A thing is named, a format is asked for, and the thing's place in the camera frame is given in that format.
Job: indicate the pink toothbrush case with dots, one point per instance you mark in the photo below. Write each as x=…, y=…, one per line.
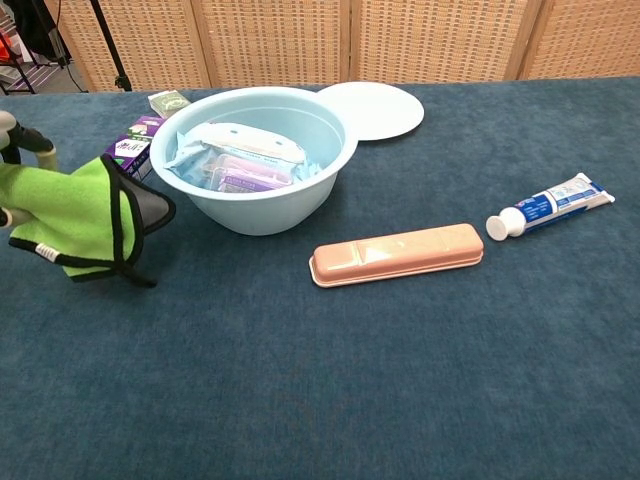
x=400, y=255

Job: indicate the dark blue table mat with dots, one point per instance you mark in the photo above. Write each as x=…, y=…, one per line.
x=300, y=400

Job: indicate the purple toothpaste carton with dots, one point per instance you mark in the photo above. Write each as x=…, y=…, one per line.
x=135, y=150

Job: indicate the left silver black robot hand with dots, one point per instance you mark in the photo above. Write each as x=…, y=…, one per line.
x=30, y=140

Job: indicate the green microfibre cloth black trim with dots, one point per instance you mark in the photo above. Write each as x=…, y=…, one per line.
x=75, y=215

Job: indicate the blue white toothpaste tube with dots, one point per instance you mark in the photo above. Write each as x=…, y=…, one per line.
x=545, y=205

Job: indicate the black tripod stand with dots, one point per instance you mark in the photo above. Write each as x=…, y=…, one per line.
x=107, y=40

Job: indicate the light blue plastic basin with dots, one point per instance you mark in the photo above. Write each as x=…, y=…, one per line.
x=260, y=215

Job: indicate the black hanging garment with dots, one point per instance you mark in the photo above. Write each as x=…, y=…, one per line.
x=40, y=25

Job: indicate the woven wooden folding screen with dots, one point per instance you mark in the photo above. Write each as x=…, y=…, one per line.
x=275, y=40

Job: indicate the small green white box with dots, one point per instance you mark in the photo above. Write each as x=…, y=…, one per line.
x=167, y=104

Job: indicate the transparent box with purple contents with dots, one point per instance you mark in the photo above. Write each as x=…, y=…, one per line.
x=250, y=172

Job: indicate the black metal rack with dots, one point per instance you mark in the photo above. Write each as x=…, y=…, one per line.
x=20, y=75

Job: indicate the wet wipes pack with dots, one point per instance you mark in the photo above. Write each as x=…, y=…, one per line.
x=240, y=137

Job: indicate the white round plate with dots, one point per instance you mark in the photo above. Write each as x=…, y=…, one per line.
x=385, y=110

